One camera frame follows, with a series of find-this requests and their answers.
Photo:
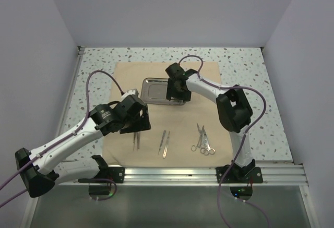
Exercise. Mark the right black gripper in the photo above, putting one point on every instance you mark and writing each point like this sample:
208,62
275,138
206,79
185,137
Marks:
171,93

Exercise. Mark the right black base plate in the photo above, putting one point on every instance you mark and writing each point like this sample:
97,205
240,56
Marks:
234,177

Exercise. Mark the steel instrument tray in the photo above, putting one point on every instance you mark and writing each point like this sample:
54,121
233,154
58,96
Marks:
154,91

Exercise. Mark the steel forceps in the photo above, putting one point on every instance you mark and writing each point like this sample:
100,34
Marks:
134,141

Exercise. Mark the aluminium rail frame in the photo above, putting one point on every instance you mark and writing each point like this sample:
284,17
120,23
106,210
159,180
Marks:
187,196

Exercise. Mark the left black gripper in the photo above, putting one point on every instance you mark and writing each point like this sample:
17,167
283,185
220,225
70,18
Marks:
143,123

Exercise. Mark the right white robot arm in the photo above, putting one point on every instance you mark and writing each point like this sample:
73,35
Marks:
234,110

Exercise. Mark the steel surgical scissors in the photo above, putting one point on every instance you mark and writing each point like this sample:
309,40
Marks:
202,144

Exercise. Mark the steel scalpel handle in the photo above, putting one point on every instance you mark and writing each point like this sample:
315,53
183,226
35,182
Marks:
161,142
166,145

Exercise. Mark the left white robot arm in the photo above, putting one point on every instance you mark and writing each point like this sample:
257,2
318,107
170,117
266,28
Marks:
38,168

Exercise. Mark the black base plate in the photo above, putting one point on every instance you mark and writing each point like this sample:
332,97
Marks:
112,173
234,177

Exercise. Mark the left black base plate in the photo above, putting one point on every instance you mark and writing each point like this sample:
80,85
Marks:
112,173

